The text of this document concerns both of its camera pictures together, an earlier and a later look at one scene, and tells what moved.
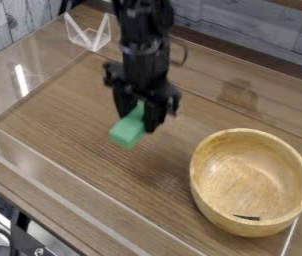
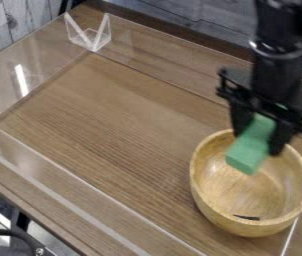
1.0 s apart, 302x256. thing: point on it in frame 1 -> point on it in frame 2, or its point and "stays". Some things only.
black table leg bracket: [24, 244] stays
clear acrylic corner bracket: [88, 38] stays
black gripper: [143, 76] -> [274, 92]
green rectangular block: [128, 130] -> [251, 146]
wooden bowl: [250, 182] stays
